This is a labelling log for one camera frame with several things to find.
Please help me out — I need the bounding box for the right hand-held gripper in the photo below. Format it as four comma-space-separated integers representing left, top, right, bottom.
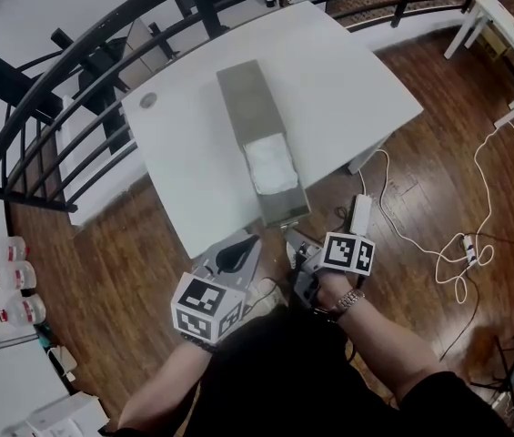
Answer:
282, 225, 376, 309

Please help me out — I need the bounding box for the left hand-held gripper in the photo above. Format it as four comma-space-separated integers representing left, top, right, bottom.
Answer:
170, 233, 261, 344

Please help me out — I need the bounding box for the grey rectangular box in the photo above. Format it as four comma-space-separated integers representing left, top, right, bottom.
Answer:
240, 132, 311, 228
216, 59, 290, 149

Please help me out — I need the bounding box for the person's right forearm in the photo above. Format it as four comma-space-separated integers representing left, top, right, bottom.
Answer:
338, 298, 448, 412

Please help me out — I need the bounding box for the person's left forearm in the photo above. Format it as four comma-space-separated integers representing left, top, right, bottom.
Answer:
117, 341, 215, 432

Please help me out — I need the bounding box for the person's right hand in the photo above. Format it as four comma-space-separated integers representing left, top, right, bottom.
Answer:
315, 269, 358, 311

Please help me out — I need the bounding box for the white power adapter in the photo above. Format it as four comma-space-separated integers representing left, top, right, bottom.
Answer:
349, 193, 374, 236

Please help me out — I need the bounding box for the silver wristwatch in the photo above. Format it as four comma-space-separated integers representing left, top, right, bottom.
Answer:
313, 288, 366, 322

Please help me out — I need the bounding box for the white crumpled tissue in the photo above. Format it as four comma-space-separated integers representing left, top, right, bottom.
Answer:
243, 135, 297, 195

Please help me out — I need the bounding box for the white table leg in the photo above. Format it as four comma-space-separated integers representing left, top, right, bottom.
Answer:
347, 134, 392, 175

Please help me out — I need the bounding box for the person's black clothing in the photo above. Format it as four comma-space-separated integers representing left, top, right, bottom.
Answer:
101, 305, 512, 437

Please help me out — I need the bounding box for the small white box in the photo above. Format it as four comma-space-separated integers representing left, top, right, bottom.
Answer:
46, 344, 78, 381

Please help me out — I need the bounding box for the clear water bottle red label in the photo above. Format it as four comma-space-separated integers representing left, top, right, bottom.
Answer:
0, 293, 47, 327
0, 237, 29, 263
0, 259, 37, 290

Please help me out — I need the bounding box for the white cardboard box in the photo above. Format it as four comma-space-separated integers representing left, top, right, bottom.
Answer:
0, 391, 110, 437

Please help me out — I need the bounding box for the metal rod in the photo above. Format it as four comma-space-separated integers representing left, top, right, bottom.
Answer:
0, 332, 39, 350

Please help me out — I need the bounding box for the black metal railing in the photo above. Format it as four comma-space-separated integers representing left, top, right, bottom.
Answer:
0, 0, 489, 213

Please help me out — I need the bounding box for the black metal stand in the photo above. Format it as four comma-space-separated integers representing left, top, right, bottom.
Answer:
469, 334, 514, 409

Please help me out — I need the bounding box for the white side table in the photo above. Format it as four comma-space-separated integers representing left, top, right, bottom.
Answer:
443, 0, 514, 113

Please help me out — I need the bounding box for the black bead bracelet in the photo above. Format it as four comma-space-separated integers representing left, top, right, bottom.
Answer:
178, 331, 220, 354

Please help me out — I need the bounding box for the white cable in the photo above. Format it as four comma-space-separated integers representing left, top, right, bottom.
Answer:
358, 118, 514, 304

